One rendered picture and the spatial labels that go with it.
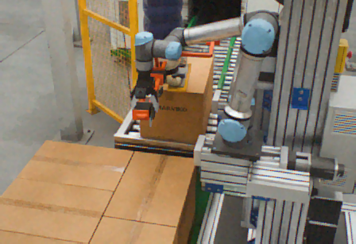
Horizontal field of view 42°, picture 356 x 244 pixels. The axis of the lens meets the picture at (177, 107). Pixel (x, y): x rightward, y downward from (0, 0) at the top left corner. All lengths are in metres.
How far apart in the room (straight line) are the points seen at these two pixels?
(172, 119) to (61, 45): 1.21
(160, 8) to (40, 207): 1.23
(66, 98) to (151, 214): 1.66
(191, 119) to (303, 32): 1.06
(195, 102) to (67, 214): 0.97
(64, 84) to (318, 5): 2.34
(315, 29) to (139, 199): 1.28
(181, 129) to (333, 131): 1.04
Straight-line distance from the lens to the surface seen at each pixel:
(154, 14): 2.41
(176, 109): 2.83
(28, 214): 2.62
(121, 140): 3.00
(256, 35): 1.73
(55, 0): 3.57
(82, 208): 2.58
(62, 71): 3.77
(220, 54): 4.31
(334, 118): 2.19
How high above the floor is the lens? 2.24
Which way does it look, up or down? 30 degrees down
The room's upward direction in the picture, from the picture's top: straight up
